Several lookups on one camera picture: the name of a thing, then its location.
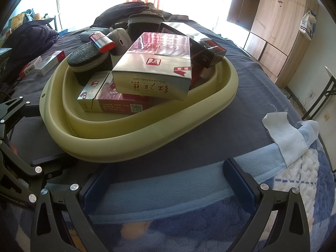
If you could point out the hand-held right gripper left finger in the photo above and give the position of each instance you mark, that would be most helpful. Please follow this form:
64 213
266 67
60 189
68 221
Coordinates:
97 186

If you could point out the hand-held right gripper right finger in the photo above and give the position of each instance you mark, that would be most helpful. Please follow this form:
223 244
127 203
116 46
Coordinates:
239 183

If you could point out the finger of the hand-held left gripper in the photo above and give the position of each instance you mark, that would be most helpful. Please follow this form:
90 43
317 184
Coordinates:
52 161
18 107

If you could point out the pale yellow plastic basin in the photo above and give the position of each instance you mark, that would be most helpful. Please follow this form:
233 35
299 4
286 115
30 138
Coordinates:
147 141

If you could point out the black sponge with grey band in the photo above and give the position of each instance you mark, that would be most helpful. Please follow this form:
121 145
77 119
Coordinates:
84 57
143 26

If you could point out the small red and silver box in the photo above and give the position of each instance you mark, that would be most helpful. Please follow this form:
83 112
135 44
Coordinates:
103 43

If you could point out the dark cigarette carton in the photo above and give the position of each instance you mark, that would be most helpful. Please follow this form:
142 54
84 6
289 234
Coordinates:
189 42

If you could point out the red and white cigarette pack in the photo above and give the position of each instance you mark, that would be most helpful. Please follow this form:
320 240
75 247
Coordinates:
29 67

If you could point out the white silver cigarette pack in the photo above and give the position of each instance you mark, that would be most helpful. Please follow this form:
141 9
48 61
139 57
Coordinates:
47 64

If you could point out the blue patterned fleece blanket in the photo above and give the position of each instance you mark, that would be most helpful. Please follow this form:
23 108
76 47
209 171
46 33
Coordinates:
183 189

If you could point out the white cloth patch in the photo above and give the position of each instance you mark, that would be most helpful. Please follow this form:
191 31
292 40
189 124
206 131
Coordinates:
286 136

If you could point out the dark padded jacket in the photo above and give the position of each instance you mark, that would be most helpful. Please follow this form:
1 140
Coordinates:
34 35

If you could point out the cluttered side table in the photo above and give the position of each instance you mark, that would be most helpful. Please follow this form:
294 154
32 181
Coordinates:
31 18

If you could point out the grey box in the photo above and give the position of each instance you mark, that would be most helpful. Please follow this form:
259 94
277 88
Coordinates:
88 35

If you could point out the silver and red cigarette carton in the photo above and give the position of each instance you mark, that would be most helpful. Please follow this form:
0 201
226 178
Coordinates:
152 78

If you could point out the white rounded device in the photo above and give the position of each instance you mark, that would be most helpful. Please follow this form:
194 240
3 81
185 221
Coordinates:
120 39

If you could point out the black folding table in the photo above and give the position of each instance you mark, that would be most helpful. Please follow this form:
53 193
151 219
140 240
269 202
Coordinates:
328 84

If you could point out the dark purple cloth pile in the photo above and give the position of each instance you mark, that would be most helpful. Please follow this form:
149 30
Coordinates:
118 11

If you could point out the wooden wardrobe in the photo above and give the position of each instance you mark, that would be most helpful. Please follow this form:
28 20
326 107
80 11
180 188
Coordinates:
275 26

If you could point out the white plastic bag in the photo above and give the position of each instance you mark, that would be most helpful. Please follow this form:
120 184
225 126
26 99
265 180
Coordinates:
307 25

